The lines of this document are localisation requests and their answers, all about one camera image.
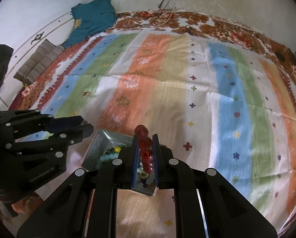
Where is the light blue bead bracelet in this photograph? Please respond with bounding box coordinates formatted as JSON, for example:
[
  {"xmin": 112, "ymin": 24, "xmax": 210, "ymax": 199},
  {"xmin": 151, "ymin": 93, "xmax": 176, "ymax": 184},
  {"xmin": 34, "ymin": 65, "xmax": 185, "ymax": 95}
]
[{"xmin": 95, "ymin": 153, "xmax": 119, "ymax": 170}]

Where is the yellow and black bead bracelet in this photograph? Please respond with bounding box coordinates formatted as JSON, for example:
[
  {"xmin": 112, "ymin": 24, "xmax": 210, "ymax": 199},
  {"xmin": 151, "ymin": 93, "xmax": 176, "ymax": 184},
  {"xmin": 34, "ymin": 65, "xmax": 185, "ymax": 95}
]
[{"xmin": 105, "ymin": 146, "xmax": 125, "ymax": 155}]

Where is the metal jewelry tray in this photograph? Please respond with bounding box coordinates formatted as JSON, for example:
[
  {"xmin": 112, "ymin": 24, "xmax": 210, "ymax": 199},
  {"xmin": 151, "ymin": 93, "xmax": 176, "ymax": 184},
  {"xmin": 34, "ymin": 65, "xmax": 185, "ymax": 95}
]
[{"xmin": 82, "ymin": 129, "xmax": 156, "ymax": 196}]

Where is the striped colourful bed blanket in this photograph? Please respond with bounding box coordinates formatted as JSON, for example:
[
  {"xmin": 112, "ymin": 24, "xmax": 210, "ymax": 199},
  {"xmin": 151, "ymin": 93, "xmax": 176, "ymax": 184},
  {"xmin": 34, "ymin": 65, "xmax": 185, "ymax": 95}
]
[{"xmin": 36, "ymin": 31, "xmax": 296, "ymax": 238}]

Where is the striped folded cloth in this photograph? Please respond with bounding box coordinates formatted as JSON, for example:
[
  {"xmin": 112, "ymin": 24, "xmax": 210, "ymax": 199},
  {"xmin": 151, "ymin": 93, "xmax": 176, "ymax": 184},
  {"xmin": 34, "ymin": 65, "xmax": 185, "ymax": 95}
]
[{"xmin": 13, "ymin": 39, "xmax": 65, "ymax": 85}]

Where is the multicolour bead bracelet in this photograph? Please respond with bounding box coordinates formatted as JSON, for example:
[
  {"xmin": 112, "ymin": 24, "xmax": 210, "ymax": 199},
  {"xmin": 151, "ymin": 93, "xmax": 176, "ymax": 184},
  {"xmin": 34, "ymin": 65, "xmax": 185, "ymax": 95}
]
[{"xmin": 137, "ymin": 162, "xmax": 153, "ymax": 186}]

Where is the red bead bracelet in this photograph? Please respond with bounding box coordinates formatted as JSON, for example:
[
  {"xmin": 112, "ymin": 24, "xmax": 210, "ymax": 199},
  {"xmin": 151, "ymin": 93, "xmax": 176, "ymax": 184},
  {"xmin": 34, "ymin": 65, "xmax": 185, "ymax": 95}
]
[{"xmin": 134, "ymin": 125, "xmax": 155, "ymax": 174}]

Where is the floral red bedsheet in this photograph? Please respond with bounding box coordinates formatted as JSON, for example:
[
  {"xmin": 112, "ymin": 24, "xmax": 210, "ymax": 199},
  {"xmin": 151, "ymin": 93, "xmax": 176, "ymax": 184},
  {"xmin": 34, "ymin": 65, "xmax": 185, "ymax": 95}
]
[{"xmin": 9, "ymin": 10, "xmax": 296, "ymax": 219}]

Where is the teal shirt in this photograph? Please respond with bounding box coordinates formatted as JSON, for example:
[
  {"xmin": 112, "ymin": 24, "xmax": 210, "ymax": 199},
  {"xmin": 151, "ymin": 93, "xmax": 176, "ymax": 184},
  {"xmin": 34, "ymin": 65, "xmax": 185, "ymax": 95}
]
[{"xmin": 63, "ymin": 0, "xmax": 117, "ymax": 48}]

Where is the white cable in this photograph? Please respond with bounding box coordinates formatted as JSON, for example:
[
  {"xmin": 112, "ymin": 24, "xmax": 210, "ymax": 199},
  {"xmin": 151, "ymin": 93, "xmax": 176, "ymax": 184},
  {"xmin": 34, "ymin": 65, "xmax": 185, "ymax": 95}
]
[{"xmin": 135, "ymin": 10, "xmax": 176, "ymax": 28}]

